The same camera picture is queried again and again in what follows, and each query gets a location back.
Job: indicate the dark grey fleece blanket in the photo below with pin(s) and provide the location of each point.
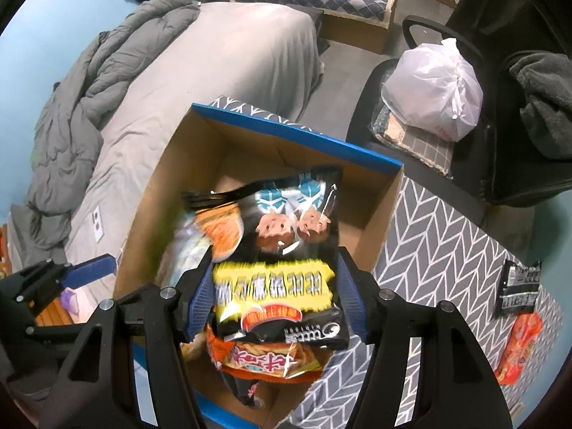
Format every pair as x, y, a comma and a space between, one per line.
545, 107

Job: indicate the purple cloth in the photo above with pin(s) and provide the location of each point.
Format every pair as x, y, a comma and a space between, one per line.
71, 299

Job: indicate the black office chair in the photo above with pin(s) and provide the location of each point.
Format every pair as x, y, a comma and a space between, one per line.
491, 165

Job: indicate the red orange snack packet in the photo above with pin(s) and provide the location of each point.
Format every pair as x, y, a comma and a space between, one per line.
520, 348

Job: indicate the dark pink printed packet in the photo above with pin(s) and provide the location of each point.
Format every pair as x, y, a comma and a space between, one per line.
248, 393

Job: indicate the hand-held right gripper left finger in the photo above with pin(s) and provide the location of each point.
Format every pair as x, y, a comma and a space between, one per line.
201, 299

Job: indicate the white fabric tag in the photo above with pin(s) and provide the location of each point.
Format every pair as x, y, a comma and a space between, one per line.
97, 228

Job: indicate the small black silver snack packet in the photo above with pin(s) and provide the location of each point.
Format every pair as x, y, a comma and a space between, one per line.
518, 290

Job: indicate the grey comforter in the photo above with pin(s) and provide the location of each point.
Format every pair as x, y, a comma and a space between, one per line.
76, 120

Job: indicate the grey bed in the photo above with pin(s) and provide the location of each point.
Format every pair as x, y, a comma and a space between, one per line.
223, 62

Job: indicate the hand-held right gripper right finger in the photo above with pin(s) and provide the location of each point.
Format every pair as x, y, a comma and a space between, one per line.
353, 295

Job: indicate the white plastic bag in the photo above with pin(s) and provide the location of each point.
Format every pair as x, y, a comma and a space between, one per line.
429, 89

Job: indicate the large black yellow snack bag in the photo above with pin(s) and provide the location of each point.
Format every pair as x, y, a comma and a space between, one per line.
277, 286

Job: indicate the blue cardboard box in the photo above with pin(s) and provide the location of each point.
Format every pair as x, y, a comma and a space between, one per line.
250, 143

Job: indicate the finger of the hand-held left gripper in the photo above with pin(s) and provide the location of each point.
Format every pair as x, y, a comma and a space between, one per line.
89, 272
53, 333

